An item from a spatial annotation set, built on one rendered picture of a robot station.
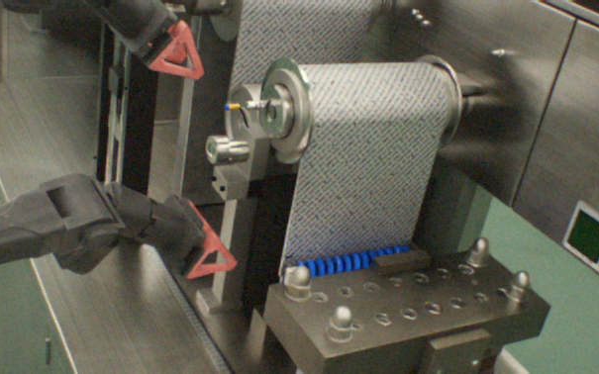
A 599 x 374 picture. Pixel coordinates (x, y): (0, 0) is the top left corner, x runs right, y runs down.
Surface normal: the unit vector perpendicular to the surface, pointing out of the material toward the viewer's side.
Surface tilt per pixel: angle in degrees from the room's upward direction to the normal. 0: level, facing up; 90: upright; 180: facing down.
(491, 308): 0
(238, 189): 90
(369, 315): 0
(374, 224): 90
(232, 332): 0
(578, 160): 90
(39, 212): 26
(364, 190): 90
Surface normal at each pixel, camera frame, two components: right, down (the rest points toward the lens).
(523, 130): -0.87, 0.09
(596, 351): 0.17, -0.87
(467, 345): 0.47, 0.49
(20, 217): 0.37, -0.56
